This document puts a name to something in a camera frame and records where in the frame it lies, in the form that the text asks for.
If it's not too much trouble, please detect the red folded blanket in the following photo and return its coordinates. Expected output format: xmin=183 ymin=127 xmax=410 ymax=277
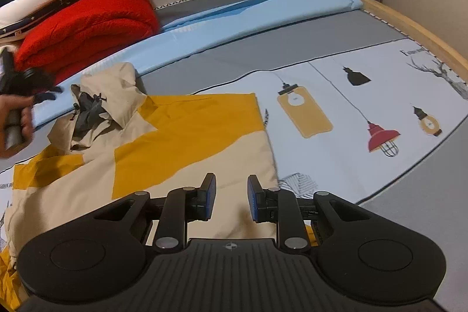
xmin=14 ymin=0 xmax=160 ymax=83

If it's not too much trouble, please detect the grey patterned bed cover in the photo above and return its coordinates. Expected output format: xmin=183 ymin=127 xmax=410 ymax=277
xmin=0 ymin=0 xmax=468 ymax=261

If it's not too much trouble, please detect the person left hand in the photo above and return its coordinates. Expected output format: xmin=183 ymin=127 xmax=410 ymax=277
xmin=1 ymin=95 xmax=33 ymax=158

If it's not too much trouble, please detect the light blue folded sheet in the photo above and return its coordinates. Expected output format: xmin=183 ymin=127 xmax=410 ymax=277
xmin=33 ymin=0 xmax=363 ymax=127

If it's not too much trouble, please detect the beige and mustard hooded jacket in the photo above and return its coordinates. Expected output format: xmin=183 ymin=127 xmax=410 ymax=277
xmin=0 ymin=62 xmax=317 ymax=311

